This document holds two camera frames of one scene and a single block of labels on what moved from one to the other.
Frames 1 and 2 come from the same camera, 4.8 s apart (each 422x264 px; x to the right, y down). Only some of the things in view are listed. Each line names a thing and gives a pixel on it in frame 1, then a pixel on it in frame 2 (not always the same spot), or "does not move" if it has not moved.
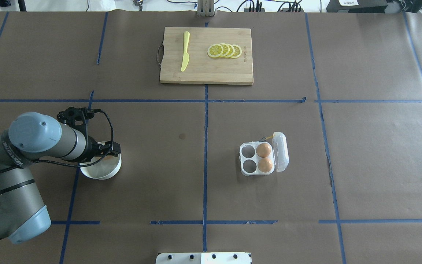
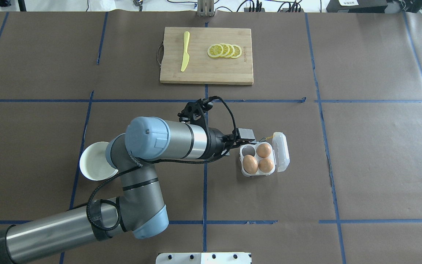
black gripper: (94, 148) to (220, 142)
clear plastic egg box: (259, 158) does not move
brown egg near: (265, 165) does not move
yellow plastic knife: (186, 56) does not move
